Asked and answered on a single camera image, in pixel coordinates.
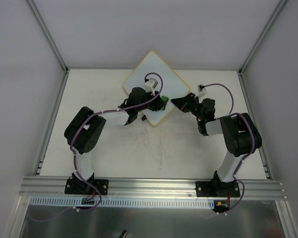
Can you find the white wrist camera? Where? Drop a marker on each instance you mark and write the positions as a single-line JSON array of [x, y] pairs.
[[150, 85], [201, 91]]

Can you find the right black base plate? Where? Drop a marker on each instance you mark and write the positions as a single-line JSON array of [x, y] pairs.
[[221, 189]]

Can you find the aluminium mounting rail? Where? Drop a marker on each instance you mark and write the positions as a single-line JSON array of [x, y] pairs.
[[152, 188]]

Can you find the yellow framed whiteboard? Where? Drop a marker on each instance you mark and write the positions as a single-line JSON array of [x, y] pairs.
[[173, 85]]

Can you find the small black object at bottom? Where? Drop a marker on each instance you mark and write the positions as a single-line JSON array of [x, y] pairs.
[[123, 234]]

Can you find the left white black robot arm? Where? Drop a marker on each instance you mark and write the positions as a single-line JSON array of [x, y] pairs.
[[84, 131]]

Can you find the green whiteboard eraser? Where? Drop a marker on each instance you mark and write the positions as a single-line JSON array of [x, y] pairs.
[[165, 101]]

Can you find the left aluminium frame post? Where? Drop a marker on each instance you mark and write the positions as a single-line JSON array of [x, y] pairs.
[[41, 23]]

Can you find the aluminium frame post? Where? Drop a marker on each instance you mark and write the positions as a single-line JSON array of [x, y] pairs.
[[41, 23], [264, 32]]

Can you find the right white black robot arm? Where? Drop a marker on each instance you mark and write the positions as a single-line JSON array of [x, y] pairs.
[[241, 139]]

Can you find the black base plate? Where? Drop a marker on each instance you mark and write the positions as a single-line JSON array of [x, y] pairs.
[[221, 189], [78, 187]]

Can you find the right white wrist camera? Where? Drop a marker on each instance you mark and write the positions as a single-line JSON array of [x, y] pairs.
[[201, 91]]

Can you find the white slotted cable duct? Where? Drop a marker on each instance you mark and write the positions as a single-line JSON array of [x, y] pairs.
[[123, 202]]

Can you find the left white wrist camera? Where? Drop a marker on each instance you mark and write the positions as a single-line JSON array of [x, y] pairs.
[[150, 85]]

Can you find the right aluminium frame post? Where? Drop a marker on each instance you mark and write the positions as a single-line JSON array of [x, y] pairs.
[[264, 32]]

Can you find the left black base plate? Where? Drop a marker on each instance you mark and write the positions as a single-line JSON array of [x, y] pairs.
[[78, 187]]

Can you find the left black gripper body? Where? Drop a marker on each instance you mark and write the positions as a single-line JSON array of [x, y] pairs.
[[157, 103]]

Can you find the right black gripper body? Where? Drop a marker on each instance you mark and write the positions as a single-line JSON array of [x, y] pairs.
[[190, 102]]

